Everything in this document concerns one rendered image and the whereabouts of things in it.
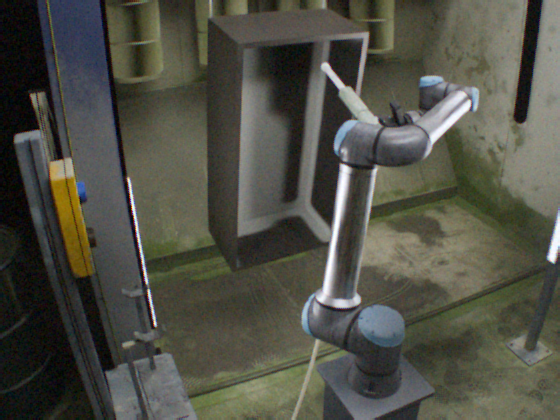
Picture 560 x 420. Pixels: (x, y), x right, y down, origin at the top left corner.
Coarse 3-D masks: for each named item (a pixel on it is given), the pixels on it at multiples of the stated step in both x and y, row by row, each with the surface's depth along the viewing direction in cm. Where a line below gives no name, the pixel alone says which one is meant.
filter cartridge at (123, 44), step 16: (112, 0) 279; (128, 0) 279; (144, 0) 282; (112, 16) 284; (128, 16) 282; (144, 16) 285; (112, 32) 289; (128, 32) 287; (144, 32) 290; (112, 48) 295; (128, 48) 292; (144, 48) 294; (160, 48) 306; (112, 64) 301; (128, 64) 295; (144, 64) 299; (160, 64) 309; (128, 80) 300; (144, 80) 302
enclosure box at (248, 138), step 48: (240, 48) 192; (288, 48) 241; (336, 48) 239; (240, 96) 205; (288, 96) 259; (336, 96) 250; (240, 144) 264; (288, 144) 278; (240, 192) 283; (288, 192) 299; (336, 192) 274; (240, 240) 285; (288, 240) 287
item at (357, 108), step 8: (328, 64) 205; (328, 72) 202; (336, 80) 198; (344, 88) 193; (344, 96) 192; (352, 96) 190; (352, 104) 188; (360, 104) 188; (352, 112) 190; (360, 112) 185; (368, 112) 185; (360, 120) 185; (368, 120) 182; (376, 120) 182
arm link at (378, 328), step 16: (352, 320) 165; (368, 320) 161; (384, 320) 161; (400, 320) 161; (352, 336) 163; (368, 336) 158; (384, 336) 156; (400, 336) 158; (352, 352) 166; (368, 352) 160; (384, 352) 158; (400, 352) 163; (368, 368) 163; (384, 368) 162
